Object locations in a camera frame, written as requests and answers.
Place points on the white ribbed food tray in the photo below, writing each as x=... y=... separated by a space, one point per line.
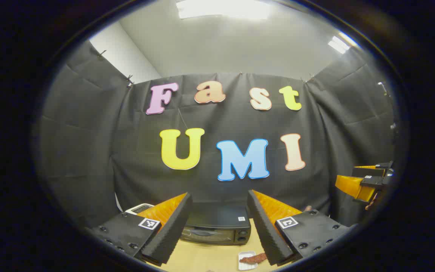
x=244 y=267

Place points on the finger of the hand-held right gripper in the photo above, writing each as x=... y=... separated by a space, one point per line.
x=351 y=185
x=368 y=172

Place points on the metal cloth clip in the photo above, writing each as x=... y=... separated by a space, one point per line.
x=129 y=80
x=101 y=53

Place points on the black electric oven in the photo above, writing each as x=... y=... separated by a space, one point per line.
x=217 y=217

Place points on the white toaster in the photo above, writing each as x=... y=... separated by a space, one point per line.
x=139 y=208

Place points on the black backdrop cloth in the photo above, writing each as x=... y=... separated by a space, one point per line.
x=210 y=121

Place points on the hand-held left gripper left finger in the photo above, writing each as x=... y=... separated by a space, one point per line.
x=172 y=230

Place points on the ceiling light panel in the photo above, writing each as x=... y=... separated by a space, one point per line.
x=340 y=43

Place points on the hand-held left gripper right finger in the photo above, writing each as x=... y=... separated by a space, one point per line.
x=264 y=234

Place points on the red meat steak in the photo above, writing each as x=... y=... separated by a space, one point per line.
x=253 y=258

